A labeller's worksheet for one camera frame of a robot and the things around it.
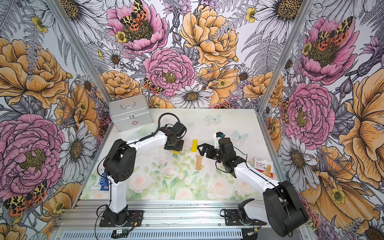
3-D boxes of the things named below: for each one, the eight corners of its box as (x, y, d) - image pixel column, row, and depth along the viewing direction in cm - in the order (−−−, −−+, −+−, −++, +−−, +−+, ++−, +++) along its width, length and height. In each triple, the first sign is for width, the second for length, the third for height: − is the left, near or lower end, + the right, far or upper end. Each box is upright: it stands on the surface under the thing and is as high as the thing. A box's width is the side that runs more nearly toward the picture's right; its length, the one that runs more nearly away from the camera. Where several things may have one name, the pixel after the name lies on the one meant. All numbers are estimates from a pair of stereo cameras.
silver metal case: (119, 134, 110) (110, 119, 98) (117, 117, 121) (109, 101, 109) (154, 124, 116) (149, 109, 104) (149, 109, 127) (144, 93, 115)
